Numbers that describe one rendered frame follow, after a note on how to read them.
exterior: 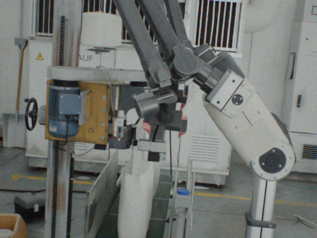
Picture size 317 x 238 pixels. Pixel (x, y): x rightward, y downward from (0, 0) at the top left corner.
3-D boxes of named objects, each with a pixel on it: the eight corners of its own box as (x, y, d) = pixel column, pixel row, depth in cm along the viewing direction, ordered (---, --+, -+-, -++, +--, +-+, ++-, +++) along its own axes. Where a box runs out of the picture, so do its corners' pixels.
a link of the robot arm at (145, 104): (166, 66, 151) (160, 76, 159) (130, 77, 148) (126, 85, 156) (179, 103, 149) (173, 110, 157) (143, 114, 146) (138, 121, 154)
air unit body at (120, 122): (124, 142, 253) (126, 111, 250) (115, 141, 253) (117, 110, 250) (125, 140, 257) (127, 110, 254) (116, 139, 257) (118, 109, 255)
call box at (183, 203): (189, 208, 248) (190, 196, 247) (173, 206, 248) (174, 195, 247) (189, 203, 256) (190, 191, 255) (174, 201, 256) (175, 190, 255)
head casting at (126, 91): (164, 143, 257) (168, 85, 252) (116, 138, 259) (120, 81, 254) (167, 131, 287) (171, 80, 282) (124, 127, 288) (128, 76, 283)
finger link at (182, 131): (164, 126, 170) (166, 109, 162) (185, 129, 170) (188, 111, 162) (162, 143, 166) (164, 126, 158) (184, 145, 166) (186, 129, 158)
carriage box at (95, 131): (106, 145, 259) (110, 85, 253) (41, 139, 261) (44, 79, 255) (113, 136, 283) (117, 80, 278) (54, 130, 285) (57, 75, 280)
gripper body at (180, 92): (160, 89, 220) (161, 75, 215) (183, 93, 219) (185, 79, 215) (158, 97, 214) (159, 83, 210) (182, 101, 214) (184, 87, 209)
